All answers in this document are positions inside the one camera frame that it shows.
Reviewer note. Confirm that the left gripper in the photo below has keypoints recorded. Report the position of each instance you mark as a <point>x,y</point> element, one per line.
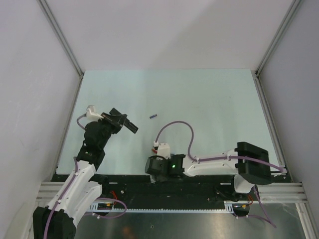
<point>116,121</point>

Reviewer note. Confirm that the black remote control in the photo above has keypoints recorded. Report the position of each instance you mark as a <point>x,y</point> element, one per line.
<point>130,126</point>

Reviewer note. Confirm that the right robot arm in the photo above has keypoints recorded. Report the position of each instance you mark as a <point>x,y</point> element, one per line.
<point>247,164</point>

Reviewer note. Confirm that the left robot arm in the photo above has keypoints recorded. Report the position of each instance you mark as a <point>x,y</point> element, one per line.
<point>60,217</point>

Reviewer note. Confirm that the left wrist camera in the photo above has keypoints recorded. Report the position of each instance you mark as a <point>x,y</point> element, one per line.
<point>91,113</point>

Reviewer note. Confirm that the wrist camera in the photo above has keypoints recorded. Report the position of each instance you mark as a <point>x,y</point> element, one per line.
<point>163,149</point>
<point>91,113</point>

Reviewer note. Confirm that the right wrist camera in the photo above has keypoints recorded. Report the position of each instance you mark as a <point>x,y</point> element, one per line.
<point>163,149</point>

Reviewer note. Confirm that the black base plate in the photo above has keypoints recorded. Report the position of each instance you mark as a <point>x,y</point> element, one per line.
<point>132,188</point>

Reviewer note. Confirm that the grey slotted cable duct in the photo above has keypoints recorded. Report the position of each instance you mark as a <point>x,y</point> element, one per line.
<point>170,205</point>

